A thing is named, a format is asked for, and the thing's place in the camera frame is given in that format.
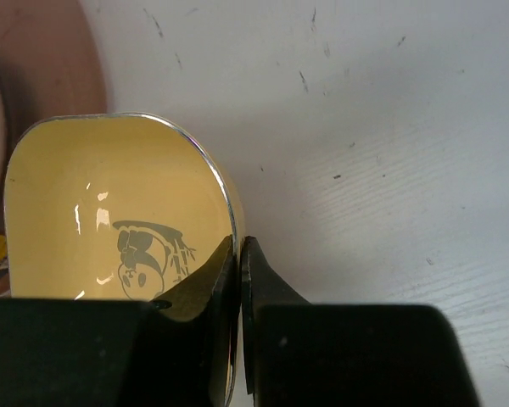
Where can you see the yellow square dish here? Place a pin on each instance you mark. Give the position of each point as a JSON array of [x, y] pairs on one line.
[[114, 207]]

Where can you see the pink translucent plastic bin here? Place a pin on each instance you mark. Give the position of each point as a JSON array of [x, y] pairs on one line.
[[49, 66]]

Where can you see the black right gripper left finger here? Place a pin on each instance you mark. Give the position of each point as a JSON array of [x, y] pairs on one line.
[[172, 351]]

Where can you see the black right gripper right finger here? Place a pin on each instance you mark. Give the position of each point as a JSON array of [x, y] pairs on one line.
[[301, 354]]

